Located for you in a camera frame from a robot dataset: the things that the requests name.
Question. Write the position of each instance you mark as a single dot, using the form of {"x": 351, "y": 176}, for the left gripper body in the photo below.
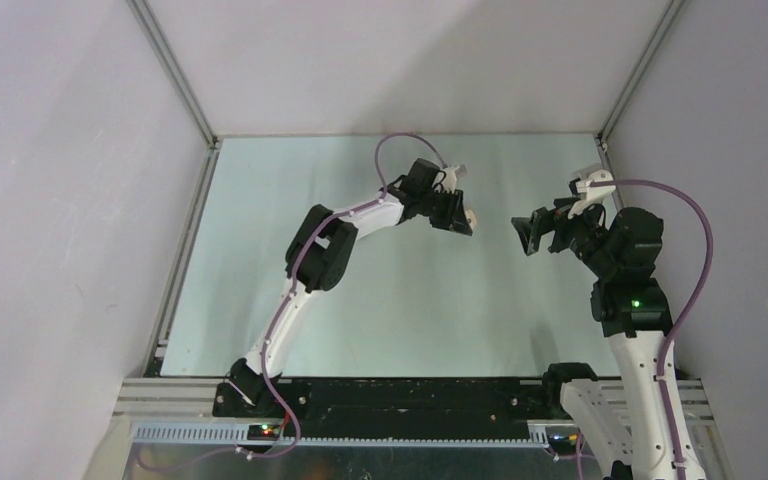
{"x": 444, "y": 209}

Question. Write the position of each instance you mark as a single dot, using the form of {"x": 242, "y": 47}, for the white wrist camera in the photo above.
{"x": 447, "y": 179}
{"x": 590, "y": 186}

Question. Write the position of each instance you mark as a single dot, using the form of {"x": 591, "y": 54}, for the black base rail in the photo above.
{"x": 402, "y": 409}

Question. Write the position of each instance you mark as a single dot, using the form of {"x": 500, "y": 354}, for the white earbud charging case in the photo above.
{"x": 471, "y": 218}

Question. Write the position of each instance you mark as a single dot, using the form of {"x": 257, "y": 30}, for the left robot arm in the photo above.
{"x": 318, "y": 256}

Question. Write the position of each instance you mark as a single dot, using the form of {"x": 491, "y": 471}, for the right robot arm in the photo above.
{"x": 634, "y": 315}

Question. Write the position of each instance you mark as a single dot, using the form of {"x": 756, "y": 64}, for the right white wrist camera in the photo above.
{"x": 590, "y": 186}

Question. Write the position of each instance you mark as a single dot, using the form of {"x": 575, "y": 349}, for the aluminium frame rail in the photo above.
{"x": 179, "y": 410}

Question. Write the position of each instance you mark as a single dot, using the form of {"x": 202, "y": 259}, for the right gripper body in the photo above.
{"x": 578, "y": 233}

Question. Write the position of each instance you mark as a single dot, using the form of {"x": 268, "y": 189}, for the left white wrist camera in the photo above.
{"x": 447, "y": 179}

